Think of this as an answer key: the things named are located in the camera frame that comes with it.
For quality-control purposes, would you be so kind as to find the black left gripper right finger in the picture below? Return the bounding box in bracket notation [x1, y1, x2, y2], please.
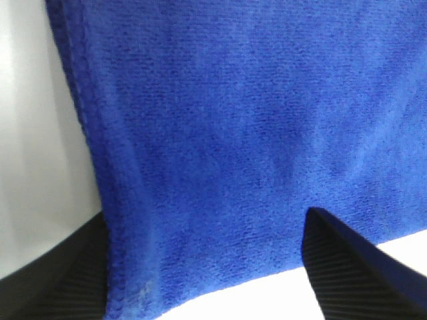
[301, 207, 426, 319]

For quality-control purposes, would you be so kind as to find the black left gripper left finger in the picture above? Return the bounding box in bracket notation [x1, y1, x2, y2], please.
[1, 213, 108, 319]

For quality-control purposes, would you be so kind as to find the blue microfibre towel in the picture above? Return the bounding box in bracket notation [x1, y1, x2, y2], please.
[46, 1, 426, 319]

